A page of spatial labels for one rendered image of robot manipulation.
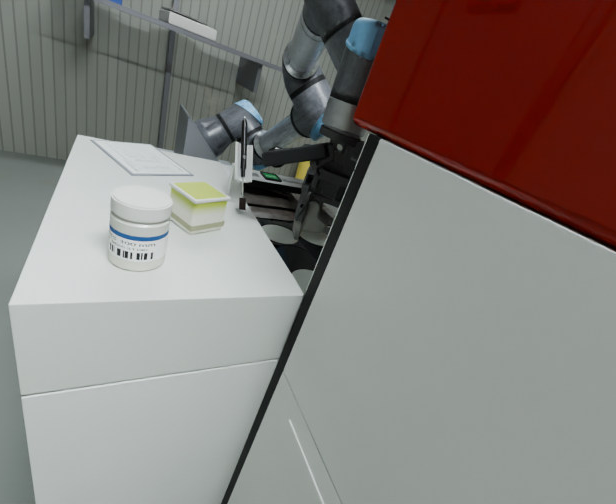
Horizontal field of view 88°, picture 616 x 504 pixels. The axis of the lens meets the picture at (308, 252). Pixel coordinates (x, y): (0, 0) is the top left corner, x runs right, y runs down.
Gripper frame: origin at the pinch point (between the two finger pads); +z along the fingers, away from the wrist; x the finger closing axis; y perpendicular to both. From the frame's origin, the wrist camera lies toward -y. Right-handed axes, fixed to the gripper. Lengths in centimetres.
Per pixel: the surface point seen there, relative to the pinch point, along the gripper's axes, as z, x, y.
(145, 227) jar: -3.6, -24.1, -14.8
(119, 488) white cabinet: 48, -28, -12
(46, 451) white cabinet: 31, -35, -19
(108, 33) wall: -12, 201, -214
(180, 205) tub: -0.9, -9.6, -18.7
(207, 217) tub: -0.1, -8.4, -14.2
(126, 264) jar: 2.2, -24.9, -16.3
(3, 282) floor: 98, 43, -129
